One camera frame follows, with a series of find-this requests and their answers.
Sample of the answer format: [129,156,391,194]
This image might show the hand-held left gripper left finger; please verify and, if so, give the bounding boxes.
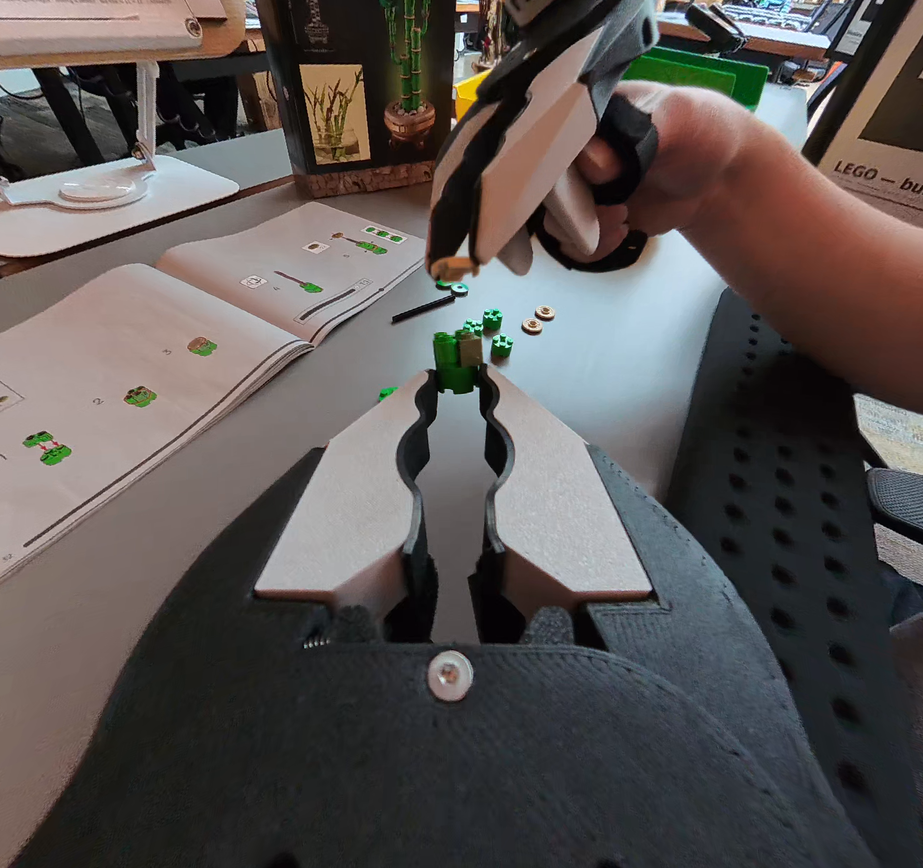
[254,369,441,625]

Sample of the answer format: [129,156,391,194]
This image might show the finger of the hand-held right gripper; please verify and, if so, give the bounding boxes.
[472,30,605,266]
[424,82,535,279]

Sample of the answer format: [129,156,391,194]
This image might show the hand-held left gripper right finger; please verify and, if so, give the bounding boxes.
[470,365,655,625]

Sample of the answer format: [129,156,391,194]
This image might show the green toy brick assembly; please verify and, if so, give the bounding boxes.
[433,329,486,394]

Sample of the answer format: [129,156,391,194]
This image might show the person's right forearm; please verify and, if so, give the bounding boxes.
[685,128,923,415]

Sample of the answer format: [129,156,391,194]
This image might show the grey desk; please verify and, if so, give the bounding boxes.
[0,82,809,868]

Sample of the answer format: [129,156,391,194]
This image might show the person's right hand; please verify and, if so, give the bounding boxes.
[577,82,783,252]

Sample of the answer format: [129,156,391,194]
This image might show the yellow storage bin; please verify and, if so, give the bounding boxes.
[453,71,499,122]

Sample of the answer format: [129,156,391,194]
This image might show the black tool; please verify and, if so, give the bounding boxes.
[685,2,748,54]

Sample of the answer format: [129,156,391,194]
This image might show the green storage bin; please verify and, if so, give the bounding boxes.
[624,46,771,113]

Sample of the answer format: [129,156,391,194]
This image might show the black toy axle rod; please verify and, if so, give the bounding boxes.
[391,296,455,324]

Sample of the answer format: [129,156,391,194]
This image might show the background work table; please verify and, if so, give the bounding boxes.
[656,13,830,61]

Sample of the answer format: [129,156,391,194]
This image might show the dark bamboo set box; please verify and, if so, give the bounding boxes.
[245,0,462,198]

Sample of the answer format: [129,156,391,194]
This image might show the open instruction booklet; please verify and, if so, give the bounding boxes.
[0,201,428,584]

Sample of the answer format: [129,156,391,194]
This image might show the small marker sign board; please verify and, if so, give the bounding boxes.
[829,0,898,61]

